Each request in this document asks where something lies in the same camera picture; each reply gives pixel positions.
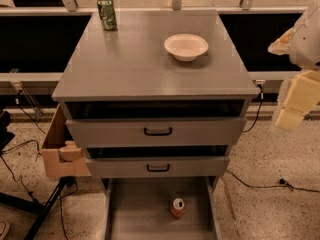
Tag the grey open bottom drawer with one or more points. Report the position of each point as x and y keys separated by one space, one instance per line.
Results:
x=139 y=209

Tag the green soda can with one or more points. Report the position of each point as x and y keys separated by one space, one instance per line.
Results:
x=107 y=14

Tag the red coke can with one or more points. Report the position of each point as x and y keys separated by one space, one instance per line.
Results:
x=177 y=208

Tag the black tripod stand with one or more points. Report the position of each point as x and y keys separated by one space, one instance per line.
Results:
x=34 y=207

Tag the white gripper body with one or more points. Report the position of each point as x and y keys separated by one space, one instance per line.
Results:
x=306 y=44

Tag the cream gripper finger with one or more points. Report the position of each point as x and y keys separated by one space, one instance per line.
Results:
x=281 y=46
x=288 y=120

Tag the grey top drawer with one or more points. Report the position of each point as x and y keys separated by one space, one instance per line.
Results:
x=155 y=133

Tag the grey drawer cabinet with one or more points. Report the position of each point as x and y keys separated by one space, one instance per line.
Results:
x=127 y=74

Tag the cardboard box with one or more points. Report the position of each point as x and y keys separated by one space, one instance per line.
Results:
x=61 y=156

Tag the grey middle drawer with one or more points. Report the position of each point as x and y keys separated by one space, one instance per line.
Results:
x=158 y=167

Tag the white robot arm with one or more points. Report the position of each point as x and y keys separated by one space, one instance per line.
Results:
x=304 y=52

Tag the white bowl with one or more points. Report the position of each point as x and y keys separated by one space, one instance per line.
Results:
x=186 y=47

